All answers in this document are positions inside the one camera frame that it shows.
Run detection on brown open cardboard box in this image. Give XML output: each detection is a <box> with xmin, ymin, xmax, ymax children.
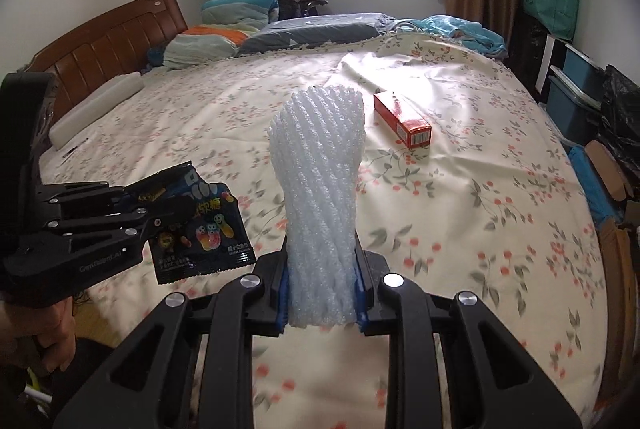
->
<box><xmin>585</xmin><ymin>139</ymin><xmax>632</xmax><ymax>202</ymax></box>

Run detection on long white pillow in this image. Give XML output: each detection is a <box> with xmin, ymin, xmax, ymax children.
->
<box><xmin>50</xmin><ymin>72</ymin><xmax>144</xmax><ymax>149</ymax></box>

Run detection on white foam net sleeve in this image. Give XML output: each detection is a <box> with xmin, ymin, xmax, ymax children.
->
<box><xmin>268</xmin><ymin>82</ymin><xmax>368</xmax><ymax>327</ymax></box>

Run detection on flat cardboard sheets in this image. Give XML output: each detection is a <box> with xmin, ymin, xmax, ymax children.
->
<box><xmin>597</xmin><ymin>216</ymin><xmax>640</xmax><ymax>405</ymax></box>

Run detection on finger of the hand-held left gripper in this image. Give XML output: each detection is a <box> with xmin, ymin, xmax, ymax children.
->
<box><xmin>42</xmin><ymin>179</ymin><xmax>151</xmax><ymax>211</ymax></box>
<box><xmin>47</xmin><ymin>204</ymin><xmax>163</xmax><ymax>241</ymax></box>

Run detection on turquoise blanket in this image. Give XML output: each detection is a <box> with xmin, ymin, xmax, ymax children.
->
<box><xmin>395</xmin><ymin>15</ymin><xmax>508</xmax><ymax>60</ymax></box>

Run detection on blue storage bin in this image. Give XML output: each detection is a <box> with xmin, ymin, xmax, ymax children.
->
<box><xmin>560</xmin><ymin>43</ymin><xmax>606</xmax><ymax>82</ymax></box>
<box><xmin>545</xmin><ymin>66</ymin><xmax>603</xmax><ymax>145</ymax></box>

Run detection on person's left hand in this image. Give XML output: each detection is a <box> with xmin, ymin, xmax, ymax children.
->
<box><xmin>0</xmin><ymin>294</ymin><xmax>76</xmax><ymax>372</ymax></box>

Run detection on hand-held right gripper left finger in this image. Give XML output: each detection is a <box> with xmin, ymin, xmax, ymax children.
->
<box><xmin>52</xmin><ymin>249</ymin><xmax>291</xmax><ymax>429</ymax></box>

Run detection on black snack packet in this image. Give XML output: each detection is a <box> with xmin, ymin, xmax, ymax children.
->
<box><xmin>132</xmin><ymin>162</ymin><xmax>257</xmax><ymax>285</ymax></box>

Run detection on teal folded quilt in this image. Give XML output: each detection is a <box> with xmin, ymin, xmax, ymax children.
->
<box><xmin>201</xmin><ymin>0</ymin><xmax>280</xmax><ymax>30</ymax></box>

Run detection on teal bag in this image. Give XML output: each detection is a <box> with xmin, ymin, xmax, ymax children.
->
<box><xmin>523</xmin><ymin>0</ymin><xmax>579</xmax><ymax>41</ymax></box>

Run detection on red box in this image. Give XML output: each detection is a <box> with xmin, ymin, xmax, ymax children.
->
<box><xmin>373</xmin><ymin>90</ymin><xmax>432</xmax><ymax>148</ymax></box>

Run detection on black plastic bag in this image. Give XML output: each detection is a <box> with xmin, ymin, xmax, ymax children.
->
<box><xmin>597</xmin><ymin>64</ymin><xmax>640</xmax><ymax>200</ymax></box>

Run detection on black tall object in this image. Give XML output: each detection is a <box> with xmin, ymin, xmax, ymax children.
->
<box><xmin>507</xmin><ymin>12</ymin><xmax>548</xmax><ymax>102</ymax></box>

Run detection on blue cardboard box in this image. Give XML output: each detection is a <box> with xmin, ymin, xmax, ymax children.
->
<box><xmin>567</xmin><ymin>144</ymin><xmax>626</xmax><ymax>230</ymax></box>

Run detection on wooden headboard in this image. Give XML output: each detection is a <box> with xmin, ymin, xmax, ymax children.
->
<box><xmin>22</xmin><ymin>0</ymin><xmax>190</xmax><ymax>125</ymax></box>

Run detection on grey blue pillow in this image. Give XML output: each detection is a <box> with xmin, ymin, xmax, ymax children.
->
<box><xmin>237</xmin><ymin>12</ymin><xmax>396</xmax><ymax>56</ymax></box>

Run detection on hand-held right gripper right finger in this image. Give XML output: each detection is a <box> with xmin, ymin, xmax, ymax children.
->
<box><xmin>354</xmin><ymin>231</ymin><xmax>583</xmax><ymax>429</ymax></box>

